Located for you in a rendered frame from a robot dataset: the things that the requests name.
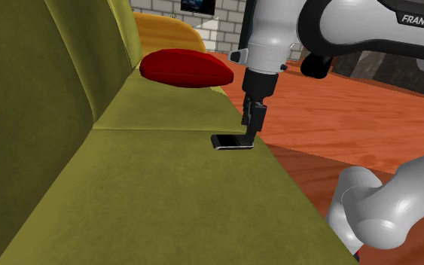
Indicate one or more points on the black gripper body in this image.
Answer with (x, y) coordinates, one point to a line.
(258, 83)

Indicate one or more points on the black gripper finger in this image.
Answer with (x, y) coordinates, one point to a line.
(252, 119)

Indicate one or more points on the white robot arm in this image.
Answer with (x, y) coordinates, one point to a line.
(347, 29)

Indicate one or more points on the black phone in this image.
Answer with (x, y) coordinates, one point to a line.
(228, 141)

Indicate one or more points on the red cushion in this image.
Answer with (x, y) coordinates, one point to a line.
(186, 68)

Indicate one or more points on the orange yellow cushion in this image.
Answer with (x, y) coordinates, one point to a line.
(167, 33)

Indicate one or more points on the olive green sofa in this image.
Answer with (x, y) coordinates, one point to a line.
(131, 176)

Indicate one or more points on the dark wall picture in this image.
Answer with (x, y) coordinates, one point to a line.
(198, 5)

